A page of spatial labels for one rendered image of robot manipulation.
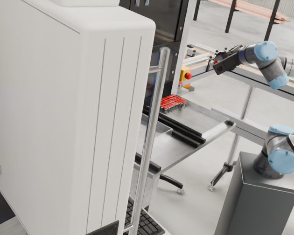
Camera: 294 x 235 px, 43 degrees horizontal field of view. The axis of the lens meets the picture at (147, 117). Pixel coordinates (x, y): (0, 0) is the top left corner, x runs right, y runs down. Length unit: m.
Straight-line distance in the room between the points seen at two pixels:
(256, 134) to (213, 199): 0.58
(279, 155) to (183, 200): 1.32
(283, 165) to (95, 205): 0.90
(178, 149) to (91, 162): 0.82
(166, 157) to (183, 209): 1.18
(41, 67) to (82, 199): 0.32
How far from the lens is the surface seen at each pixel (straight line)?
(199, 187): 2.95
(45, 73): 0.88
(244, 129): 2.85
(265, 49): 1.44
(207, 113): 2.00
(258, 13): 7.61
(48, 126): 0.93
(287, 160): 1.61
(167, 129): 1.73
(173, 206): 2.71
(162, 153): 1.59
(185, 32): 2.02
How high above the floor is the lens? 1.73
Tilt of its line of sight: 27 degrees down
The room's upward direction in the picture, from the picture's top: 9 degrees clockwise
